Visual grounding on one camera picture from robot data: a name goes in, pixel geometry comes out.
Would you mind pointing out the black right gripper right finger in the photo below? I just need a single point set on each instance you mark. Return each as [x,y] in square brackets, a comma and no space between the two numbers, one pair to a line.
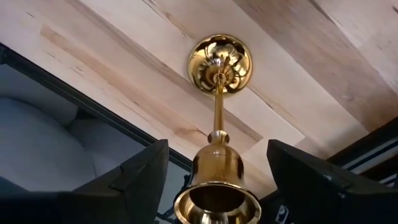
[326,199]

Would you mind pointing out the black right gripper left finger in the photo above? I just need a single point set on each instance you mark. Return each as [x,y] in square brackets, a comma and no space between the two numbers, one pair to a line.
[118,202]

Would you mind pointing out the medium brass candlestick holder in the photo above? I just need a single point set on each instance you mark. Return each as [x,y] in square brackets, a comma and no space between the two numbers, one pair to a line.
[217,165]

